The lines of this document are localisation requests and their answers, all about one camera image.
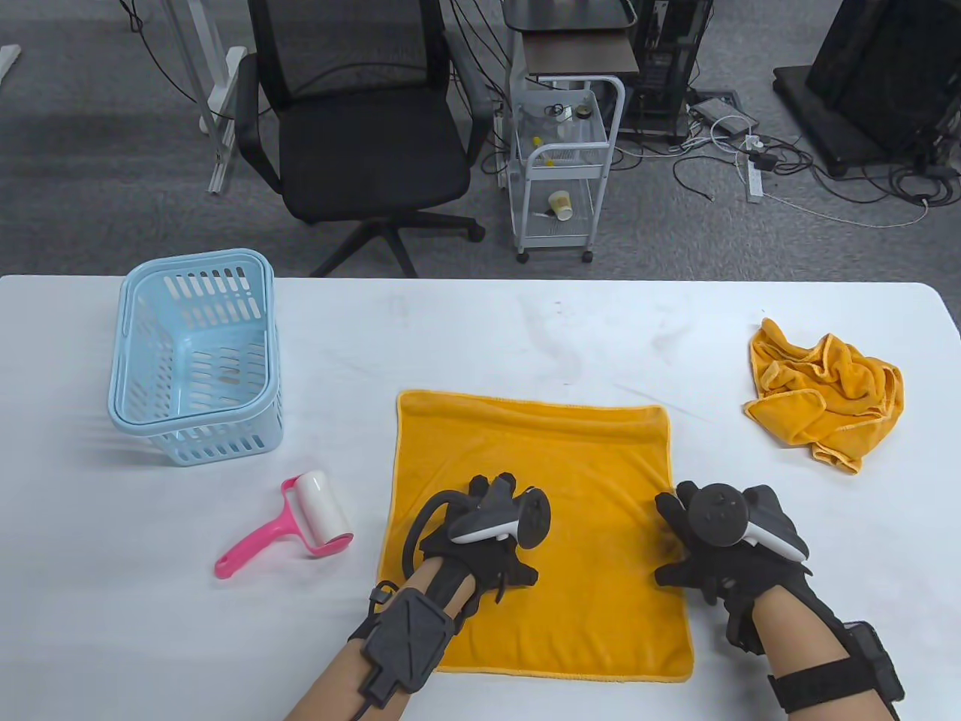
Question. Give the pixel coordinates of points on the grey right hand controller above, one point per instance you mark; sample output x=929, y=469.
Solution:
x=717, y=514

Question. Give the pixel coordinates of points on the pink lint roller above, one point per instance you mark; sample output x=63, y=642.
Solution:
x=323, y=507

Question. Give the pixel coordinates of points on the black computer tower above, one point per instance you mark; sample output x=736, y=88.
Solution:
x=668, y=67

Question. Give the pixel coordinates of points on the large black display stand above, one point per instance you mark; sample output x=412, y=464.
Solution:
x=878, y=75

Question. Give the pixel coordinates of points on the yellow paper cup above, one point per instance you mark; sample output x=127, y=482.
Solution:
x=561, y=205

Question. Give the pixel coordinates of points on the black plug adapter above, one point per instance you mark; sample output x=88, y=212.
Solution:
x=764, y=161

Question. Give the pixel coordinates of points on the black mesh office chair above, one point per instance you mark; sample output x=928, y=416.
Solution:
x=375, y=150

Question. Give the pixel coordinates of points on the grey hand controller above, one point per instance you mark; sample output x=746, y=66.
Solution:
x=495, y=518
x=717, y=514

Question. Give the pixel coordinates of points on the orange square towel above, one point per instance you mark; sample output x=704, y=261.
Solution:
x=841, y=390
x=601, y=466

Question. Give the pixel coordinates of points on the person's right hand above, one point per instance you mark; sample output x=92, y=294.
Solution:
x=739, y=574

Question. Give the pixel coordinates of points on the white desk foot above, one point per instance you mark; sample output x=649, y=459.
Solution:
x=7, y=64

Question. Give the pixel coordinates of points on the person's left forearm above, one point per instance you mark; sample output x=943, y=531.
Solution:
x=330, y=683

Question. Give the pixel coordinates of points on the white power strip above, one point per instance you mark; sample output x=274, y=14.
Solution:
x=754, y=184

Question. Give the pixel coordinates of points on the person's left hand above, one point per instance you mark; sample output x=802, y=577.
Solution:
x=488, y=563

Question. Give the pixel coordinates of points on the black tray shelf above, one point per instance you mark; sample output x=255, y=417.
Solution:
x=563, y=13

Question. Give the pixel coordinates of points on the light blue plastic basket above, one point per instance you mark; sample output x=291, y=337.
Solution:
x=188, y=353

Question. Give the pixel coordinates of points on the white desk leg frame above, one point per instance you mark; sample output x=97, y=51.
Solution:
x=225, y=113

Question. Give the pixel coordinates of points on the brown shelf board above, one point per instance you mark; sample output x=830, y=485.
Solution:
x=578, y=54

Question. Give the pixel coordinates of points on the person's right forearm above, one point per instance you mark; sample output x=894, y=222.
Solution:
x=796, y=646

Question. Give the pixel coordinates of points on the grey left hand controller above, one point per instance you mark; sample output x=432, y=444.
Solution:
x=495, y=518

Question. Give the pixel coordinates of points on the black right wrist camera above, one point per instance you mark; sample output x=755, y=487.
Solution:
x=871, y=653

